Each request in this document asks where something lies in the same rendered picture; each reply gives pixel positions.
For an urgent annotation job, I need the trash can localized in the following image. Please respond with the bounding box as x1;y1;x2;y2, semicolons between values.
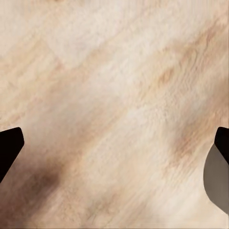
203;143;229;215

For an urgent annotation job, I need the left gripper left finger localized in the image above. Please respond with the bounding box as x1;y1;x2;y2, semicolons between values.
0;127;24;183

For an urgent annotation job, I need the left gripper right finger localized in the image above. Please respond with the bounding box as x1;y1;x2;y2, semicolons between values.
214;126;229;164

